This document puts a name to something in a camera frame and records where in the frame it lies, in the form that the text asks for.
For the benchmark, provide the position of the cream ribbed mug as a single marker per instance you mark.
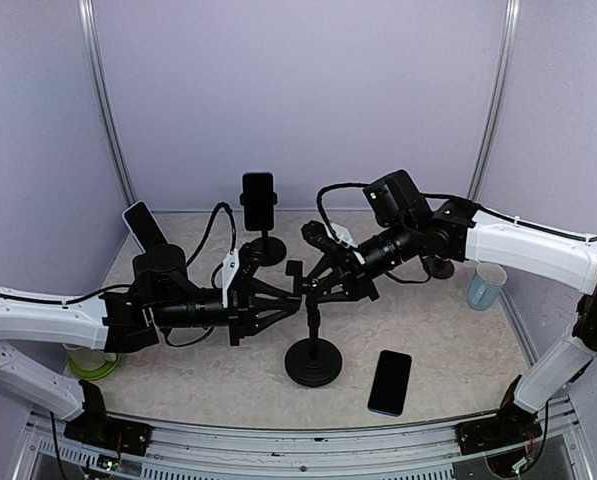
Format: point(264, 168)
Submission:
point(87, 360)

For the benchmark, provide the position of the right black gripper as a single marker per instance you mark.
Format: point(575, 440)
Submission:
point(349, 273)

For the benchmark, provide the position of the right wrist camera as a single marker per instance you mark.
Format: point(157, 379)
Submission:
point(324, 237)

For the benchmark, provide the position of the green saucer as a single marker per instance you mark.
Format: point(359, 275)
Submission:
point(98, 374)

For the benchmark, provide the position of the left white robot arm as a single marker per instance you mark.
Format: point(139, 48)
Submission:
point(122, 319)

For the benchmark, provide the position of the left aluminium frame post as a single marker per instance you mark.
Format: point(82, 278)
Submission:
point(92, 45)

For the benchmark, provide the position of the light blue mug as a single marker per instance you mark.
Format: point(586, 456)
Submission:
point(485, 286)

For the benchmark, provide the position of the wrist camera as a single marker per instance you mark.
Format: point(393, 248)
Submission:
point(238, 267)
point(324, 237)

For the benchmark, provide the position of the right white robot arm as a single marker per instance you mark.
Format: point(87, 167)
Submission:
point(462, 230)

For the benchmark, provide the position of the aluminium frame post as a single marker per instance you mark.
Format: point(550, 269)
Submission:
point(92, 45)
point(495, 106)

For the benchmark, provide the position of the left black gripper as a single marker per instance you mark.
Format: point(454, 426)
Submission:
point(243, 311)

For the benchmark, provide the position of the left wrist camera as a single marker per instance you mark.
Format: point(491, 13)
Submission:
point(238, 267)

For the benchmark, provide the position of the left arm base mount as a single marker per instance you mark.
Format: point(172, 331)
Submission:
point(95, 427)

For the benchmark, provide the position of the right aluminium frame post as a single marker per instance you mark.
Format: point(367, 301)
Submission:
point(495, 106)

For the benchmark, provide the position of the black smartphone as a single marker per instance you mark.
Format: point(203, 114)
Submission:
point(258, 201)
point(390, 383)
point(143, 227)

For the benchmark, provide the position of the folding plate phone stand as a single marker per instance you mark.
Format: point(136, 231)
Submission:
point(438, 268)

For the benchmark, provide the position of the black pole phone stand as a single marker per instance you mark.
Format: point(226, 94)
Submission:
point(273, 249)
point(313, 361)

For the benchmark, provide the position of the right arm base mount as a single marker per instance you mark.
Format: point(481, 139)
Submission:
point(510, 425)

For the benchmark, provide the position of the front aluminium rail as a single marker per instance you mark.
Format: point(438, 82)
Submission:
point(422, 450)

